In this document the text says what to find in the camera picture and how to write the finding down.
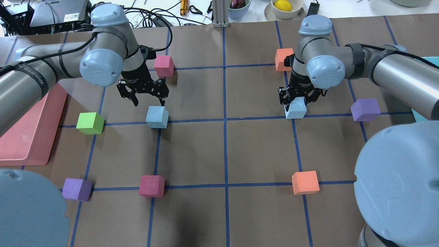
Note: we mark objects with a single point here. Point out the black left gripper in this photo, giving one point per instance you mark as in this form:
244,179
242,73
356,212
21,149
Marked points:
134,76

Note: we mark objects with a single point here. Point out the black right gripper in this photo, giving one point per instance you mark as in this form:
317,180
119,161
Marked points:
299,82

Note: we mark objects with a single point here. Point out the light blue block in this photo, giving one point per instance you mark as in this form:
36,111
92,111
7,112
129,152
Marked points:
296,109
157,117

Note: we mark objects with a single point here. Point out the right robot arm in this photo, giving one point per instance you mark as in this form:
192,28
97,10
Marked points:
396,185

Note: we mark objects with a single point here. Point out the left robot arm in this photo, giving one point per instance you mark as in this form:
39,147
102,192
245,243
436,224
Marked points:
32,207

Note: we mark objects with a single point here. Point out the pink block left front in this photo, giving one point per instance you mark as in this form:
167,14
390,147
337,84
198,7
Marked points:
164,66

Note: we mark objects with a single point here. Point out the orange block front row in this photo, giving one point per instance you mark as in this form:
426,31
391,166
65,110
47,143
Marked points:
281,59

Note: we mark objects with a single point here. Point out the orange block row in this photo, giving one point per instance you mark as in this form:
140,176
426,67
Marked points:
305,183
281,59

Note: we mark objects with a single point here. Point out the green block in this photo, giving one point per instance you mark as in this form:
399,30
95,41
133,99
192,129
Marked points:
90,123

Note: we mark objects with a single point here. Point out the purple block near teal tray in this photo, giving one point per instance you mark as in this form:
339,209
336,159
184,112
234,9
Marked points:
365,109

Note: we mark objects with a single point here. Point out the orange block back row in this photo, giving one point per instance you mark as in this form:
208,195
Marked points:
305,183

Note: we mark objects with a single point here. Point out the pink block left back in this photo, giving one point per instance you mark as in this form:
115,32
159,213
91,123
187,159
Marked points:
152,186

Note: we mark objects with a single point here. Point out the beige bowl with lemon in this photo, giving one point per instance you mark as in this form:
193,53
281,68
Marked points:
278,10

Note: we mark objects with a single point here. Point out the black power adapter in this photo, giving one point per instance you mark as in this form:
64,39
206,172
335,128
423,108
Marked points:
313,8

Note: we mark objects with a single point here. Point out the scissors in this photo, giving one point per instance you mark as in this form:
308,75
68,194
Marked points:
197,11

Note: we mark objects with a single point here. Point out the blue bowl with fruit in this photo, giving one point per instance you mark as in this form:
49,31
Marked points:
238,8

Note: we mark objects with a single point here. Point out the purple block near pink tray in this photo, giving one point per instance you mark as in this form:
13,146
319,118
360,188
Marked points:
77,189

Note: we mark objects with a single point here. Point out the pink plastic tray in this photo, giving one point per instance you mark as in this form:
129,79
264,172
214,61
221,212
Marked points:
30,140

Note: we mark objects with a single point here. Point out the black computer box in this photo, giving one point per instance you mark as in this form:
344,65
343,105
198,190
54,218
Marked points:
47,16

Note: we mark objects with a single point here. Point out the yellow-handled tool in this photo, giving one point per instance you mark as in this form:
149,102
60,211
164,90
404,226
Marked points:
184,7

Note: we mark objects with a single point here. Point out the aluminium frame post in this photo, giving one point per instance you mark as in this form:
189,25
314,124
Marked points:
220,14

